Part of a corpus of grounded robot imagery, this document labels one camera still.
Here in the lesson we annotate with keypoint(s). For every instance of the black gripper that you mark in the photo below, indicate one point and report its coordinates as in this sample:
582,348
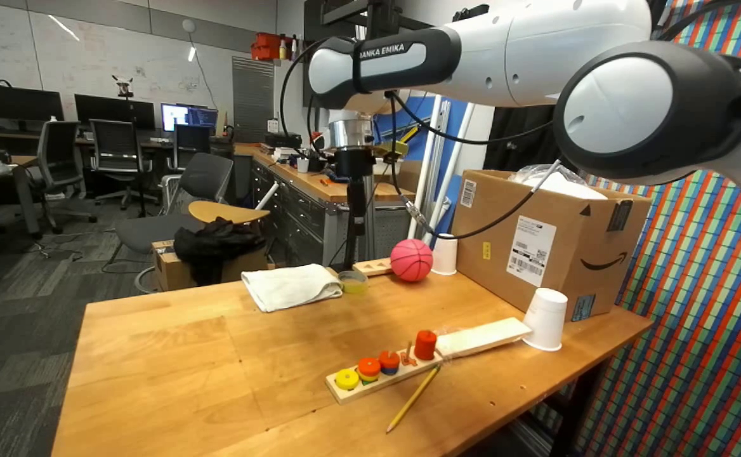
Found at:
355,174

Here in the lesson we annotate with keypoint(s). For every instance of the pink rubber basketball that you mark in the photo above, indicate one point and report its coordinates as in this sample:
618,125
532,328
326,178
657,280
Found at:
412,259

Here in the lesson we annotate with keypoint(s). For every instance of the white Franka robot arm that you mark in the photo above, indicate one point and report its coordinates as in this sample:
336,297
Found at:
556,59

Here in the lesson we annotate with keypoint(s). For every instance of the wooden strip with holes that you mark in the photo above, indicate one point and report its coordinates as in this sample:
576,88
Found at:
373,267

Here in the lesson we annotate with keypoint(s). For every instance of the wooden top workbench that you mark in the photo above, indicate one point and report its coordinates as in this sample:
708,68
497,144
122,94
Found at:
311,198

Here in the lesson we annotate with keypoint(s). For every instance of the folded white towel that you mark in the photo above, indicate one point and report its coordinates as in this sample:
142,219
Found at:
291,286

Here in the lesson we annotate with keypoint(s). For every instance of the white paper cup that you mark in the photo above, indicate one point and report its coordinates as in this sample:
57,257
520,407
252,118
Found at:
448,254
547,320

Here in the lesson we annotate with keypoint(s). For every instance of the red cylinder block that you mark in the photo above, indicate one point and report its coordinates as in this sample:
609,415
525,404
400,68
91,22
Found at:
424,343

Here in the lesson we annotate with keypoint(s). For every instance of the dark orange disc block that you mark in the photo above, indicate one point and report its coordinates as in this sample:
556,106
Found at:
390,361

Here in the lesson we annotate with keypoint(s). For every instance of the round wooden stool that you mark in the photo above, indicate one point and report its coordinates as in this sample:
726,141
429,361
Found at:
222,211

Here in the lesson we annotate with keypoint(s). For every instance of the black backpack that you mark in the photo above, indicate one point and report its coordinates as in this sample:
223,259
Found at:
214,250

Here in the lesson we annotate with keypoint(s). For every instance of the long white foam board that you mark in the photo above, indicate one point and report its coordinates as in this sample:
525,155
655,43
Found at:
480,337

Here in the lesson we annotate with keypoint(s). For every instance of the yellow pencil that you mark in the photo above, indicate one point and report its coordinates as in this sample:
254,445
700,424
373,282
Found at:
412,399

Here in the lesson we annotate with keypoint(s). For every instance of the small cardboard floor box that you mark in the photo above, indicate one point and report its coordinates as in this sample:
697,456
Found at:
171,267

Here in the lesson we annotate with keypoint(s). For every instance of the black hanging cloth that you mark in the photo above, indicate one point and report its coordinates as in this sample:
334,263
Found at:
514,135

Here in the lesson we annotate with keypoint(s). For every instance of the large cardboard shipping box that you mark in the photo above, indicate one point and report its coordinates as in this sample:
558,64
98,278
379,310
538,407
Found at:
549,236

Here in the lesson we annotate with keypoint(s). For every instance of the lit computer monitor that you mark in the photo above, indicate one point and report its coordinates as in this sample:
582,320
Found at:
189,118

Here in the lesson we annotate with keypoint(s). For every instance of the white plastic bag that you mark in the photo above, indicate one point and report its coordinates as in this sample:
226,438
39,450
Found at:
556,181

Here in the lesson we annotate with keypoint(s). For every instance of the red container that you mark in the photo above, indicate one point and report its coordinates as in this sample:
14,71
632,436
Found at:
269,46

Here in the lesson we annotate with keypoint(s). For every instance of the black mesh office chair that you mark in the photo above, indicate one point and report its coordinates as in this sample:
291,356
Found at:
57,167
119,155

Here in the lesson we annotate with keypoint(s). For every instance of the small dark tripod gadget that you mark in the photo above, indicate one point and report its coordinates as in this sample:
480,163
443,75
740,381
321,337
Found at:
122,85

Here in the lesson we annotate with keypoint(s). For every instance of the multicoloured striped backdrop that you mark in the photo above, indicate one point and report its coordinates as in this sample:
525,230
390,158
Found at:
700,296

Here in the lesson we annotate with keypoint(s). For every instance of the wide black computer monitor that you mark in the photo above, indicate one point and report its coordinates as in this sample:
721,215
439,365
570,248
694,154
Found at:
11,106

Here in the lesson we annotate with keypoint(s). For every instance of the blue board white frame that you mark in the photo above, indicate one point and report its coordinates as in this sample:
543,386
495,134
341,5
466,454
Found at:
434,169

